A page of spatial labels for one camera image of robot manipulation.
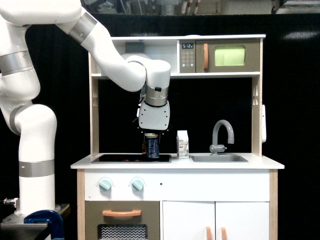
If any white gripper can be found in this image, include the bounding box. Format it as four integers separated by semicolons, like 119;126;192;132
138;101;170;148

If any canned spam tin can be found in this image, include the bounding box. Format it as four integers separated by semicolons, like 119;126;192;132
142;133;160;159

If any grey toy sink basin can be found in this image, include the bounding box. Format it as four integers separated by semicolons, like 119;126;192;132
191;154;248;163

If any small white milk carton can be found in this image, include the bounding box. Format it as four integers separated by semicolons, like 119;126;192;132
176;130;189;159

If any right mint stove knob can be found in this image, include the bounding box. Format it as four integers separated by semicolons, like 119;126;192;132
130;177;145;192

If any mint stove knob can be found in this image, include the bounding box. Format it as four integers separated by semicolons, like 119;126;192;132
98;177;113;192
130;177;145;192

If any grey toy faucet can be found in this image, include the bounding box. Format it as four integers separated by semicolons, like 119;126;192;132
209;119;236;157

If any black toy stovetop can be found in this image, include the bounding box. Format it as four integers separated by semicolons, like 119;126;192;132
92;154;171;164

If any left mint stove knob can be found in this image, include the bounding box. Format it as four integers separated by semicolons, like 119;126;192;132
98;177;113;192

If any left white cabinet door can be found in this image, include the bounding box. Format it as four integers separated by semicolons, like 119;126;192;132
162;201;216;240

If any white cabinet door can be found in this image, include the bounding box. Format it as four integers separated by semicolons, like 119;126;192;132
162;201;216;240
215;202;269;240

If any toy oven door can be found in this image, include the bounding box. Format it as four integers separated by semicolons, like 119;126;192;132
85;201;161;240

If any grey range hood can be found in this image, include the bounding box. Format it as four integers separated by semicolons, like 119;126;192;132
121;42;151;60

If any white side hook holder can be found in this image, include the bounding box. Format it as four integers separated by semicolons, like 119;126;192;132
261;104;267;143

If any toy microwave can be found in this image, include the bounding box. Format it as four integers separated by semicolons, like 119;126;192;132
179;39;260;73

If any right white cabinet door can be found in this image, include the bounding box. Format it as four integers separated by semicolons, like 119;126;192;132
215;202;269;240

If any blue clamp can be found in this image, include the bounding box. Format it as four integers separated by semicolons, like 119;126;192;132
23;210;65;240

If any wooden toy kitchen frame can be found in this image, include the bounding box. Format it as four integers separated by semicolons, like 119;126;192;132
71;34;284;240

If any orange oven handle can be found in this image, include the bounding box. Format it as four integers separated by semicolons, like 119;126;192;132
102;210;142;218

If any orange microwave handle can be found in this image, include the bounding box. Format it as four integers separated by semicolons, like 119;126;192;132
203;43;209;70

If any left orange cabinet handle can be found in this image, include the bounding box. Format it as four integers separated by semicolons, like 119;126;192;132
206;226;212;240

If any orange cabinet handle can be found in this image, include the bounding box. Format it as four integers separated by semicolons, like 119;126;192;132
206;226;212;240
221;227;227;240

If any right orange cabinet handle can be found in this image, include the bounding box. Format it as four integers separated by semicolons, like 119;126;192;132
221;227;227;240

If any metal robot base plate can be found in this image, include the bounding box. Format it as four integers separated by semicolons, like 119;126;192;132
0;203;71;240

